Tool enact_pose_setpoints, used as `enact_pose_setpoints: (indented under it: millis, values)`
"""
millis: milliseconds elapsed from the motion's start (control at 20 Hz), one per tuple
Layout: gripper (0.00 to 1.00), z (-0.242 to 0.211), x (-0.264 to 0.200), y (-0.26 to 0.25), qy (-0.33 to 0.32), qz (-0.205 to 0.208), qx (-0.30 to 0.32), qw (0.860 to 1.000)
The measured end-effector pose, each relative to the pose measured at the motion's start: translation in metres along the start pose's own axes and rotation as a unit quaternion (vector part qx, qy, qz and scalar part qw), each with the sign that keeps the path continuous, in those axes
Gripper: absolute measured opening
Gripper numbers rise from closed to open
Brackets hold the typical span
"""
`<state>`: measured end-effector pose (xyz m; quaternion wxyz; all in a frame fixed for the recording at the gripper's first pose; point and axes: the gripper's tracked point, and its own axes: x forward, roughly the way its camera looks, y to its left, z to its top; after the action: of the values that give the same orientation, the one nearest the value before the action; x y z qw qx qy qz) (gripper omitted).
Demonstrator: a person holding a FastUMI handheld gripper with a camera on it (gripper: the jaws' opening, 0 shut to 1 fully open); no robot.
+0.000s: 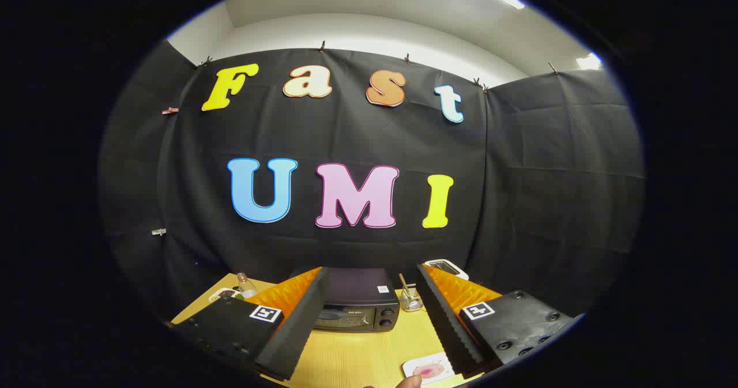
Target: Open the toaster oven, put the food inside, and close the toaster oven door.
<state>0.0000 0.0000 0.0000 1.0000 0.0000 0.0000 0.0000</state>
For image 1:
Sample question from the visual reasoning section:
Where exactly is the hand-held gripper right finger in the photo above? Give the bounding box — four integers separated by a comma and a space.
416, 263, 578, 378

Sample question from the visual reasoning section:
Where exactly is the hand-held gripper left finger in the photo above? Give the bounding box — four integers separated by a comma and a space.
172, 266, 333, 382

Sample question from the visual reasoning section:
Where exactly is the white food tray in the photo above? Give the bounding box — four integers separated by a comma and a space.
402, 351, 457, 386

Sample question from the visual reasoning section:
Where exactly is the black toaster oven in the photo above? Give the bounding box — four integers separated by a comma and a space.
311, 267, 401, 334

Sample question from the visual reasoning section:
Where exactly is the white bread toaster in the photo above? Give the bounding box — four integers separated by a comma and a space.
423, 259, 470, 281

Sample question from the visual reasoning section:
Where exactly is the clear plastic water bottle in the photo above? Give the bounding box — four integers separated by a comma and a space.
236, 272, 259, 300

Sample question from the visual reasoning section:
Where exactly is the white divided snack dish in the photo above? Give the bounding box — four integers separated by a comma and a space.
208, 287, 243, 304

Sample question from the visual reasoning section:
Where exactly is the wire utensil holder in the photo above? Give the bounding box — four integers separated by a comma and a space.
399, 287, 425, 312

